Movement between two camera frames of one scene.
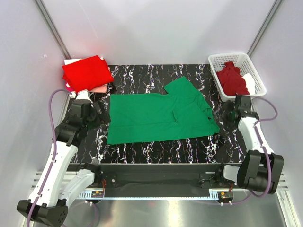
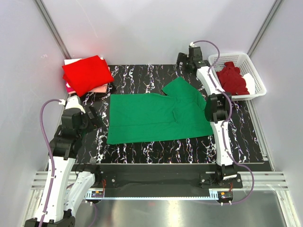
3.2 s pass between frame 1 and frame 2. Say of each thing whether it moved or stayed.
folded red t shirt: stayed
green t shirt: stayed
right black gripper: moved
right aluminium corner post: stayed
